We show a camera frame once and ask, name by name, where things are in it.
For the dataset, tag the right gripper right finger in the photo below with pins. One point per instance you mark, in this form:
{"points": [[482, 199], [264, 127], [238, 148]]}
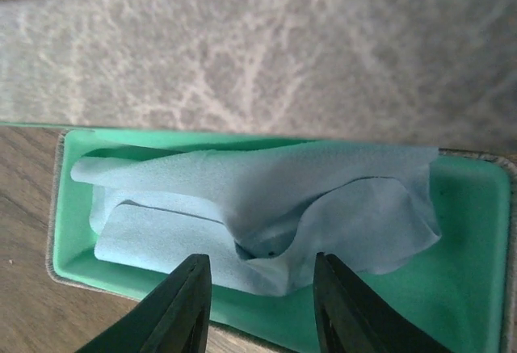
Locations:
{"points": [[351, 317]]}

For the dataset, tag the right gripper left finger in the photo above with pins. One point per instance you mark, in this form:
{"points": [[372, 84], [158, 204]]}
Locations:
{"points": [[174, 317]]}

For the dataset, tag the light blue cloth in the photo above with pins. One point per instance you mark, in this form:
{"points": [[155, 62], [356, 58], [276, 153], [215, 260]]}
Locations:
{"points": [[263, 215]]}

